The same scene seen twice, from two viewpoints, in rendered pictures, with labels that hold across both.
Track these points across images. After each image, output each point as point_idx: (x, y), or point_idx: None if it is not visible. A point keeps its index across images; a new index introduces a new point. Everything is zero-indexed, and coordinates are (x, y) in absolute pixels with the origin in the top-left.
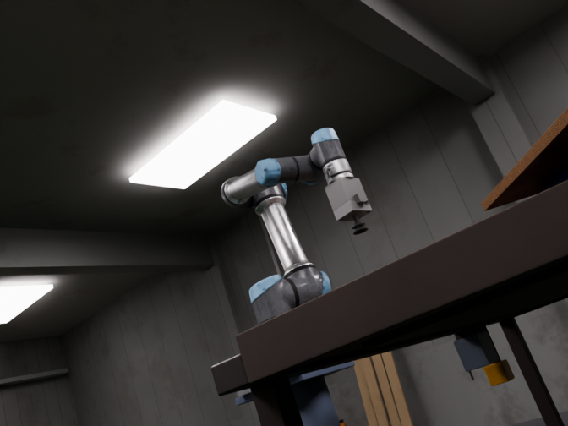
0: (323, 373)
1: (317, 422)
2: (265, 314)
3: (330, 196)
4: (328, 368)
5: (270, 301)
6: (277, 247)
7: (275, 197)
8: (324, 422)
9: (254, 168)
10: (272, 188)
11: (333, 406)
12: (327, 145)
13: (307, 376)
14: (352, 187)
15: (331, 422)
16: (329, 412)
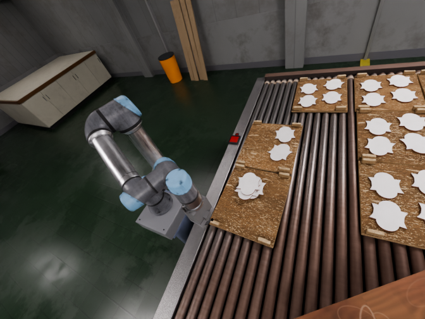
0: (182, 223)
1: (180, 229)
2: (148, 204)
3: (186, 214)
4: (184, 218)
5: (149, 200)
6: (144, 157)
7: (134, 128)
8: (183, 227)
9: (116, 171)
10: (129, 122)
11: (186, 216)
12: (182, 197)
13: (176, 235)
14: (202, 211)
15: (186, 225)
16: (184, 223)
